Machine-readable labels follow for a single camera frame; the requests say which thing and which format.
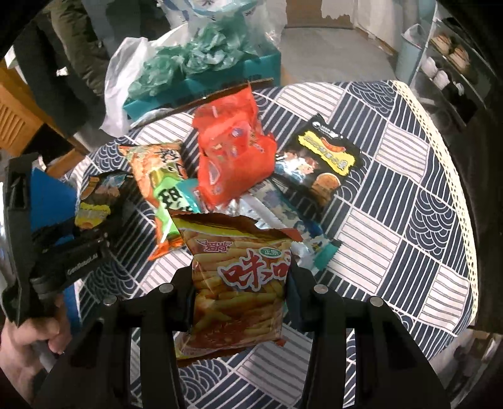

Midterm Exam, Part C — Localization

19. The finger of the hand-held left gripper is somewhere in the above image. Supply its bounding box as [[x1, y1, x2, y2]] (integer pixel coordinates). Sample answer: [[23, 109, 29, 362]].
[[59, 225, 111, 254], [1, 153, 43, 326]]

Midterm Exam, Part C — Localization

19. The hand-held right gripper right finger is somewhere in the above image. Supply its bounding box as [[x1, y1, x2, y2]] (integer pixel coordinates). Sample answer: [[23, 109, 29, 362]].
[[286, 265, 452, 409]]

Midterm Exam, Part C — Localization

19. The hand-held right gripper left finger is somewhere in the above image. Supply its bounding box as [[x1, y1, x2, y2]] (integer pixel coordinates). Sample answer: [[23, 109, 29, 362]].
[[39, 266, 196, 409]]

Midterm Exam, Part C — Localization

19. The black yellow snack packet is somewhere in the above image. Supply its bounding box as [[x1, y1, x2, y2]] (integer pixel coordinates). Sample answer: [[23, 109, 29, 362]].
[[74, 172, 135, 231], [274, 113, 363, 223]]

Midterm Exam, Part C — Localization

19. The blue cardboard box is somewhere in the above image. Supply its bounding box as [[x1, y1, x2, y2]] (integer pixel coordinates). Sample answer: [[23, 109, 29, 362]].
[[29, 168, 81, 327]]

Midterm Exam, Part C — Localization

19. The yellow fries snack packet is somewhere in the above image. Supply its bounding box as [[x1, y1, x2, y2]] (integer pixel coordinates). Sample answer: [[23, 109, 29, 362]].
[[168, 209, 304, 361]]

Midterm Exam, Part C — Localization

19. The silver blue snack packet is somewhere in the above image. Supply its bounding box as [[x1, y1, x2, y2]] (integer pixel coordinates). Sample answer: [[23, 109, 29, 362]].
[[234, 183, 340, 273]]

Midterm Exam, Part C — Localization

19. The orange snack packet green label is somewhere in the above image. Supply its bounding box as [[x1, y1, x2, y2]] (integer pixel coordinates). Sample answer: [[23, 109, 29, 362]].
[[119, 141, 202, 261]]

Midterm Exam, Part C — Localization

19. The red snack packet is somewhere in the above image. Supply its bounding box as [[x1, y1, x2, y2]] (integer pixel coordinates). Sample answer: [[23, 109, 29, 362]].
[[192, 83, 278, 212]]

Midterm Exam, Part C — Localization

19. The person's left hand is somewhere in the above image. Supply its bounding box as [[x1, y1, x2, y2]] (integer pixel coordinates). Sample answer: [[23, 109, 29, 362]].
[[0, 293, 74, 391]]

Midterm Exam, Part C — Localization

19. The navy patterned tablecloth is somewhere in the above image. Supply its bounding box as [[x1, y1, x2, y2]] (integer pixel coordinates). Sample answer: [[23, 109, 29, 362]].
[[73, 81, 481, 409]]

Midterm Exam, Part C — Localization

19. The wooden louvred wardrobe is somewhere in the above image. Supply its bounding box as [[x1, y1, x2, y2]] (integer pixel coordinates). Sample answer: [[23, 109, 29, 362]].
[[0, 65, 92, 178]]

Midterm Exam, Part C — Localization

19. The black hanging jacket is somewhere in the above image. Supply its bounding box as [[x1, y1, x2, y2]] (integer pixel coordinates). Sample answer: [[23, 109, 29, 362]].
[[13, 0, 111, 139]]

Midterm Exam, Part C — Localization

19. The heap of teal plastic bags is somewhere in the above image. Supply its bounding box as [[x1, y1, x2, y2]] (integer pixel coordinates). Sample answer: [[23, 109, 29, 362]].
[[129, 25, 261, 100]]

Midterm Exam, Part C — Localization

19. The teal cardboard box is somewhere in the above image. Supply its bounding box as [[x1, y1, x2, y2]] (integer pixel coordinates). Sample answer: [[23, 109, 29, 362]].
[[123, 52, 282, 123]]

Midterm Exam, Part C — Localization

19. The olive hanging jacket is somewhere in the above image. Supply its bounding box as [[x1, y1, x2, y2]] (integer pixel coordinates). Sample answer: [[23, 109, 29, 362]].
[[50, 0, 113, 73]]

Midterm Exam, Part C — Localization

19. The light blue bin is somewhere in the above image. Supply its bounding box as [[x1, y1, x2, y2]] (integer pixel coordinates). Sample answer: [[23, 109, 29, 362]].
[[394, 23, 430, 86]]

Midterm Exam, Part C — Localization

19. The beige shoe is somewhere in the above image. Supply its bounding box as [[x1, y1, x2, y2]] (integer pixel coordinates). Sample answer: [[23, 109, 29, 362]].
[[429, 32, 451, 54], [449, 44, 471, 72]]

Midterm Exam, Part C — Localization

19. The shoe rack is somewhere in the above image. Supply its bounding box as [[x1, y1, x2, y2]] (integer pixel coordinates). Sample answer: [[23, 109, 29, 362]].
[[408, 0, 496, 132]]

